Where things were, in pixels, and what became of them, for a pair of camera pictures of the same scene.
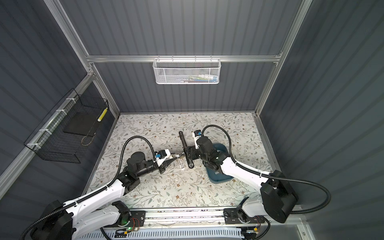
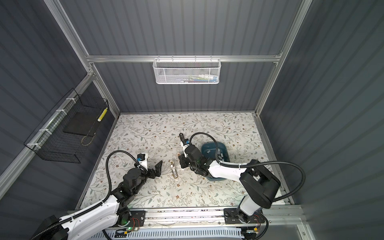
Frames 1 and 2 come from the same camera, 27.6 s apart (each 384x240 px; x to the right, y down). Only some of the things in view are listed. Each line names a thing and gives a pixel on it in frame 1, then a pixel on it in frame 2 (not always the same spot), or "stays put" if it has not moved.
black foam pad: (83, 123) stays put
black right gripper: (192, 150) to (182, 158)
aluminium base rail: (185, 218) stays put
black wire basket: (63, 136) stays put
